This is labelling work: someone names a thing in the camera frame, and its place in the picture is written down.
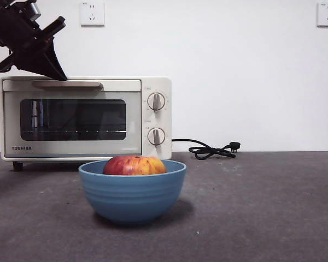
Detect glass oven door with handle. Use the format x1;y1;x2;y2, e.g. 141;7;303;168
2;79;142;158

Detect red yellow apple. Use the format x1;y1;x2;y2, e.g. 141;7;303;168
102;154;167;176

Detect blue bowl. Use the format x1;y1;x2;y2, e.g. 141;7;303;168
78;159;187;226

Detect oven knob under small label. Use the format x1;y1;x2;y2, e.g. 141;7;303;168
147;92;166;112

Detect cream toaster oven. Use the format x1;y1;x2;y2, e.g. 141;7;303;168
0;76;172;172

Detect metal wire oven rack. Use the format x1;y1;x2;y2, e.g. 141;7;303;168
21;130;126;134

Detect oven knob near power cable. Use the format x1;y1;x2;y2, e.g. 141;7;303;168
147;127;166;146

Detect black power cable with plug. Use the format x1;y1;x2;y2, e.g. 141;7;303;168
171;138;241;160

